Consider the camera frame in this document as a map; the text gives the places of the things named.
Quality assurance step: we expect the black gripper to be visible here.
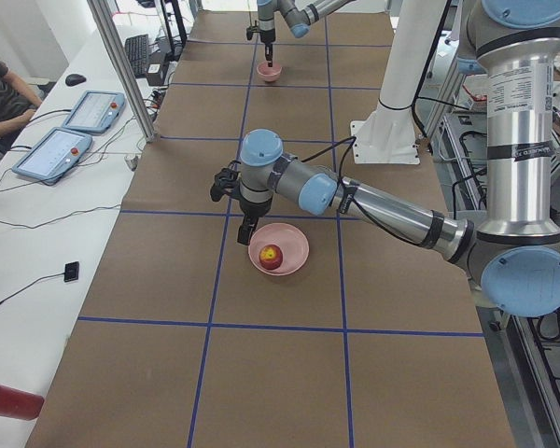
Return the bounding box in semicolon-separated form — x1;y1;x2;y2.
237;198;271;245
259;29;275;66

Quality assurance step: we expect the pink bowl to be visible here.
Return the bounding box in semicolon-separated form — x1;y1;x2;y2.
256;62;283;83

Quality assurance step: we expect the red apple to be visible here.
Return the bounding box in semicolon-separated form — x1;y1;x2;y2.
258;245;284;271

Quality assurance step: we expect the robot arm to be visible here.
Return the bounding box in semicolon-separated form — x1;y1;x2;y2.
246;0;350;67
231;1;560;317

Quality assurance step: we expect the pink plate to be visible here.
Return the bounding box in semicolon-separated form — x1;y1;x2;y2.
248;223;309;276

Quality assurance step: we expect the black keyboard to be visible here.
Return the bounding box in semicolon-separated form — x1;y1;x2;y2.
124;34;150;78

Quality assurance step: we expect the far teach pendant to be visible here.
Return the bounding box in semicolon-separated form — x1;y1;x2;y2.
63;91;126;134

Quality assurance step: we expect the teach pendant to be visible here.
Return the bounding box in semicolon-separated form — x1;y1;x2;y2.
63;91;126;134
12;127;92;185

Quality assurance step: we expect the small black square device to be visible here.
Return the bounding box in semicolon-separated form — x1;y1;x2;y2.
63;261;80;283

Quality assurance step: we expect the black computer mouse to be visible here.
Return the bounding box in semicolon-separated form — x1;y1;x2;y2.
64;74;87;87

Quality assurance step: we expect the near teach pendant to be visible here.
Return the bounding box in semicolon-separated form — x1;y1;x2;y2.
12;127;92;185

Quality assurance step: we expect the red water bottle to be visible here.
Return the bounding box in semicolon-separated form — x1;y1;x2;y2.
0;385;45;421

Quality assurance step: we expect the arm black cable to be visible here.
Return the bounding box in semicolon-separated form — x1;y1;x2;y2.
302;135;384;225

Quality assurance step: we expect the white camera stand pillar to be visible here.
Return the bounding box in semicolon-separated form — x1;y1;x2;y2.
351;0;450;164

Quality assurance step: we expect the aluminium frame post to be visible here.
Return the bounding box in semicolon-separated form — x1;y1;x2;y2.
87;0;156;143

